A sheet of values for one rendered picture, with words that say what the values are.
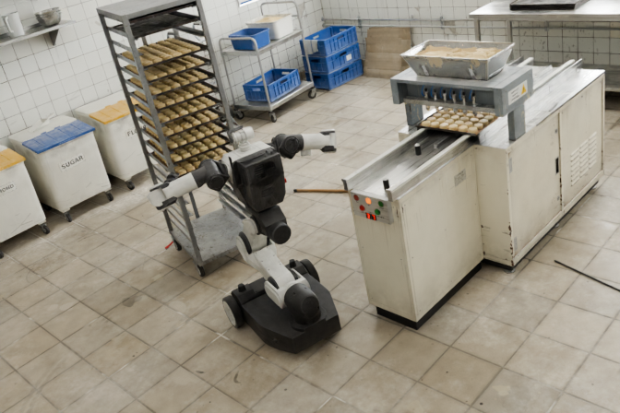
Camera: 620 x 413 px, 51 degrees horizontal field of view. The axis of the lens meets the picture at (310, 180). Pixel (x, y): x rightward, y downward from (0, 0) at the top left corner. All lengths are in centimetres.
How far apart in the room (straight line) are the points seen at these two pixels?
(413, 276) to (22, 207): 352
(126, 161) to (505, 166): 370
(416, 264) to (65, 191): 348
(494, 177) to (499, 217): 25
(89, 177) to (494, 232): 362
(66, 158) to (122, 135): 55
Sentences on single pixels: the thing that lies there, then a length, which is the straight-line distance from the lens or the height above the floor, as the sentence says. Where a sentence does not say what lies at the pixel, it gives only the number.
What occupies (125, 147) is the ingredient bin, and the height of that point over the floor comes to 41.
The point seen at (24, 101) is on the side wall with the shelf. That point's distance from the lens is 642.
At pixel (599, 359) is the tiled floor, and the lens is 351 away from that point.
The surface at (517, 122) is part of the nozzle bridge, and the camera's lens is 365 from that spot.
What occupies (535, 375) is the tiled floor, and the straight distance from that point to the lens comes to 340.
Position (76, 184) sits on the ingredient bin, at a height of 30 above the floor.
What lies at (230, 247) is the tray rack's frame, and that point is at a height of 15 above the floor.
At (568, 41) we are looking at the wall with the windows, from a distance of 691.
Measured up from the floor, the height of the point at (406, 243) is 58.
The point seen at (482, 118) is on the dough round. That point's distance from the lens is 382.
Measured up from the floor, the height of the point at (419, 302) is 19.
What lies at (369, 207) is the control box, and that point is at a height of 77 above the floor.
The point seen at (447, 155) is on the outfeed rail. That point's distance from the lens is 348.
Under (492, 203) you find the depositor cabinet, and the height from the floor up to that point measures 48.
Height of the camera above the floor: 234
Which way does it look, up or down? 25 degrees down
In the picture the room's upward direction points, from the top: 12 degrees counter-clockwise
